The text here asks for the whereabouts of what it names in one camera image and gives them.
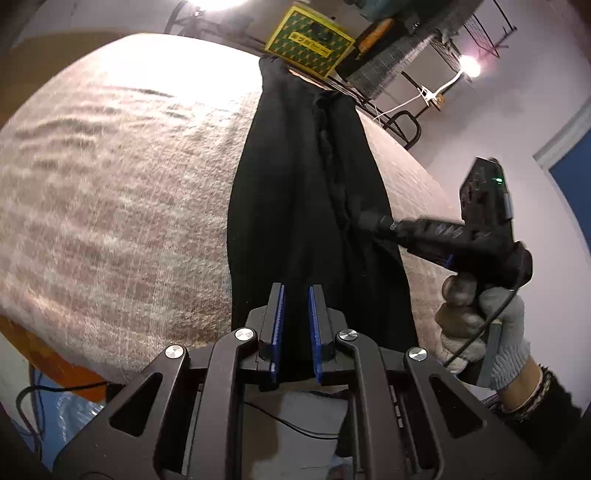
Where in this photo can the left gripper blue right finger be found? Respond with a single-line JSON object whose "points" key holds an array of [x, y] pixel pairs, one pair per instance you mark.
{"points": [[322, 339]]}

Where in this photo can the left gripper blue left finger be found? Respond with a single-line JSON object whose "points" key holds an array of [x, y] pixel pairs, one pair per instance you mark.
{"points": [[271, 332]]}

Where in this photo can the black long-sleeve sweater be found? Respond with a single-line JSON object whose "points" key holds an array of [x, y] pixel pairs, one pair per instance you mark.
{"points": [[305, 177]]}

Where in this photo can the right forearm dark sleeve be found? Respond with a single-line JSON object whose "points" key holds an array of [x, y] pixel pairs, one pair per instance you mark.
{"points": [[541, 412]]}

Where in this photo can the black metal clothes rack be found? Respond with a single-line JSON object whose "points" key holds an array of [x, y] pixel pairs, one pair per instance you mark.
{"points": [[464, 53]]}

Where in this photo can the right hand grey glove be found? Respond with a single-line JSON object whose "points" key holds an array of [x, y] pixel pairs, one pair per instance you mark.
{"points": [[484, 329]]}

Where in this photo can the blue window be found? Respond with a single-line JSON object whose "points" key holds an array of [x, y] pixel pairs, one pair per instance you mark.
{"points": [[566, 159]]}

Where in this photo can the grey plaid long coat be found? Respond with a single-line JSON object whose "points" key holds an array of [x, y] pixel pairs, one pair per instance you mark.
{"points": [[375, 74]]}

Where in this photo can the beige plaid bed blanket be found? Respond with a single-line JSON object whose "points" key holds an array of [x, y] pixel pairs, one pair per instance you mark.
{"points": [[115, 182]]}

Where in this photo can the orange hanging garment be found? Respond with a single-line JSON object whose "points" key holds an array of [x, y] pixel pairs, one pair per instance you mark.
{"points": [[374, 33]]}

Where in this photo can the yellow green storage box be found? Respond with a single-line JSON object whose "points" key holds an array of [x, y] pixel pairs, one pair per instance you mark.
{"points": [[310, 41]]}

